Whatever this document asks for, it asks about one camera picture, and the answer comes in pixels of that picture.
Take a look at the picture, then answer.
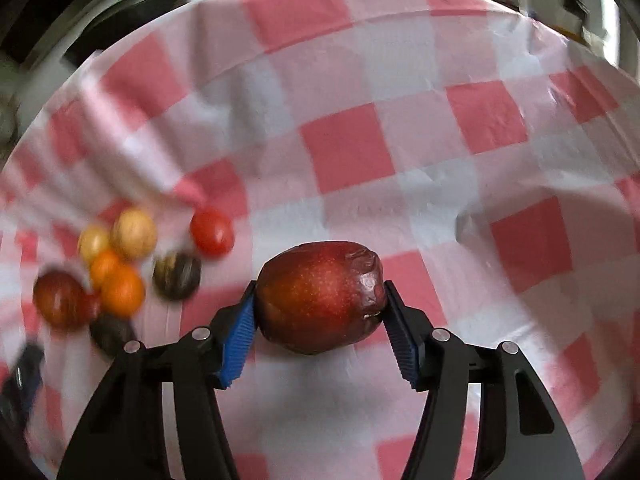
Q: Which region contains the yellow pepino melon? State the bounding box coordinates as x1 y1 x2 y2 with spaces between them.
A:
111 208 158 262
77 225 112 265

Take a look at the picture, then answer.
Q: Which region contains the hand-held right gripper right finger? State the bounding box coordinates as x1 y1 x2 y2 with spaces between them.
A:
382 280 586 480

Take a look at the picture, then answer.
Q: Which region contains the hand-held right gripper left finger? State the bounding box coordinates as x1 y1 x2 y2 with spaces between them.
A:
59 280 261 480

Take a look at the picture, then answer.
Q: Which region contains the red white checkered tablecloth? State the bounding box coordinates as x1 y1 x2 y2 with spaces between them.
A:
0 0 640 480

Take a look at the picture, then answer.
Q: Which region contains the dark avocado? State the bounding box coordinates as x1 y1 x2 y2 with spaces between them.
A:
90 314 137 358

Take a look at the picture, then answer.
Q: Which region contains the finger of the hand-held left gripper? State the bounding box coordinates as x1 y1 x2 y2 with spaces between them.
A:
0 342 46 436

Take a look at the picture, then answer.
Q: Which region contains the dark passion fruit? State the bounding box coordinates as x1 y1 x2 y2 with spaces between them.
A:
152 252 202 302

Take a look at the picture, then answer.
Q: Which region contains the orange mandarin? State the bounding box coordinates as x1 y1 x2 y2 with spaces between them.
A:
100 264 147 318
90 250 123 291

